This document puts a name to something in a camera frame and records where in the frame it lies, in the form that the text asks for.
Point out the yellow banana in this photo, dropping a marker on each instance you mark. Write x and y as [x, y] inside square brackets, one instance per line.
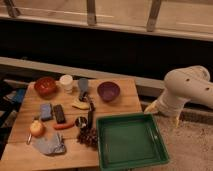
[80, 105]

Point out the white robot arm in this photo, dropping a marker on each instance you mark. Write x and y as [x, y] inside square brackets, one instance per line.
[181, 86]

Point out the green plastic tray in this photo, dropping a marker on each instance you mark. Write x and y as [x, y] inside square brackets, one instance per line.
[129, 141]

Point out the purple bowl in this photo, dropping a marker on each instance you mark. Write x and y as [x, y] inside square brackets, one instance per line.
[108, 91]

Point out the grey spatula head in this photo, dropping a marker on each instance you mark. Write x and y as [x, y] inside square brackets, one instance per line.
[83, 87]

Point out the white cup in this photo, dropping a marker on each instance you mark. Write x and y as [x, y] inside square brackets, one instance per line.
[66, 81]

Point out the small round dark tin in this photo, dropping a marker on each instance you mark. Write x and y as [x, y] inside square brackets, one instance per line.
[81, 122]

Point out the dark grape bunch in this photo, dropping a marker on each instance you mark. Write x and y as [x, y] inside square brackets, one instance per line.
[88, 137]

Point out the dark brown block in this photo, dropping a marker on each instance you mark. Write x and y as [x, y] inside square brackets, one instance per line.
[59, 114]

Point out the red bowl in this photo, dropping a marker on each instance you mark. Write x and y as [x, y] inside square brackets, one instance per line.
[45, 86]

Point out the orange carrot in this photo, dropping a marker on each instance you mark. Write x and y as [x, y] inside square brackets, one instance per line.
[63, 126]

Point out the blue sponge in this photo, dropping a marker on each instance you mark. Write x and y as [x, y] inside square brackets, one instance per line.
[46, 112]

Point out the grey crumpled cloth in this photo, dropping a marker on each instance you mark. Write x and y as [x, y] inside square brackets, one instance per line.
[53, 146]

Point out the yellow red apple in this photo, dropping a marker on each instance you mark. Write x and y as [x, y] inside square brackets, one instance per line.
[37, 128]

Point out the small silver utensil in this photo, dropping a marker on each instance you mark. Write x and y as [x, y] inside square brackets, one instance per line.
[29, 139]

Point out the black handled utensil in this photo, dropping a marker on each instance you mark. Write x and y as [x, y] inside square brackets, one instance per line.
[87, 98]

